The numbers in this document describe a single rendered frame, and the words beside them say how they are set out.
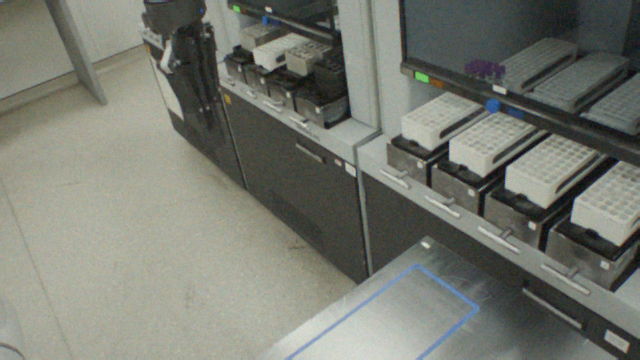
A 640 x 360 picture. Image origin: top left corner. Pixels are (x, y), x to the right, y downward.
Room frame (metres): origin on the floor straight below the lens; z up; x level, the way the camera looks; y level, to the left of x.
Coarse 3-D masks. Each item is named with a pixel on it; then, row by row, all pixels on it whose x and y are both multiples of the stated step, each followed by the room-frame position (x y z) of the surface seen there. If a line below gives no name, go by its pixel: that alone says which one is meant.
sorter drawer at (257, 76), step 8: (256, 64) 1.67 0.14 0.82; (248, 72) 1.66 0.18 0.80; (256, 72) 1.62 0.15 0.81; (264, 72) 1.60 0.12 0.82; (272, 72) 1.60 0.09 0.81; (248, 80) 1.67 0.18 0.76; (256, 80) 1.62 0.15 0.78; (264, 80) 1.57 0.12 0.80; (240, 88) 1.64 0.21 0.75; (256, 88) 1.62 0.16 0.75; (264, 88) 1.58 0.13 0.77; (256, 96) 1.57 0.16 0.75
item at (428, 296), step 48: (432, 240) 0.70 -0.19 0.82; (384, 288) 0.61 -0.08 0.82; (432, 288) 0.59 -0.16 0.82; (480, 288) 0.57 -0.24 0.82; (288, 336) 0.54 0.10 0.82; (336, 336) 0.52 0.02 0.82; (384, 336) 0.51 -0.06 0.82; (432, 336) 0.49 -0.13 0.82; (480, 336) 0.48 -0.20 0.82; (528, 336) 0.46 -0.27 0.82; (576, 336) 0.44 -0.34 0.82
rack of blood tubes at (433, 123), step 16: (448, 96) 1.15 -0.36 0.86; (416, 112) 1.10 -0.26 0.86; (432, 112) 1.09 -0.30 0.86; (448, 112) 1.08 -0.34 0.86; (464, 112) 1.06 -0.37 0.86; (480, 112) 1.11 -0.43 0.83; (416, 128) 1.04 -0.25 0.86; (432, 128) 1.02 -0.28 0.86; (448, 128) 1.09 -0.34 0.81; (464, 128) 1.06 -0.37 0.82; (432, 144) 1.00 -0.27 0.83
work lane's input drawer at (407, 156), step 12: (480, 120) 1.09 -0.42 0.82; (396, 144) 1.06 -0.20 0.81; (408, 144) 1.04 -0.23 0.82; (444, 144) 1.01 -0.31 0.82; (396, 156) 1.05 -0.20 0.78; (408, 156) 1.01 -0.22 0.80; (420, 156) 0.99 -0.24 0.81; (432, 156) 0.99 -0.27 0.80; (444, 156) 1.00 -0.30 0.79; (396, 168) 1.05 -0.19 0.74; (408, 168) 1.01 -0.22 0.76; (420, 168) 0.98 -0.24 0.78; (396, 180) 0.99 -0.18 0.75; (420, 180) 0.98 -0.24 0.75
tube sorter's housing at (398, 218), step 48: (384, 0) 1.19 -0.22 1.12; (384, 48) 1.20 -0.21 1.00; (384, 96) 1.21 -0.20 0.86; (432, 96) 1.18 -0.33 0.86; (384, 144) 1.18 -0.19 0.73; (384, 192) 1.10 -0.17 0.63; (432, 192) 0.95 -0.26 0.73; (384, 240) 1.11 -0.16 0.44; (480, 240) 0.82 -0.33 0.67; (528, 288) 0.71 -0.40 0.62; (624, 288) 0.57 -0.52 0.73; (624, 336) 0.53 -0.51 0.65
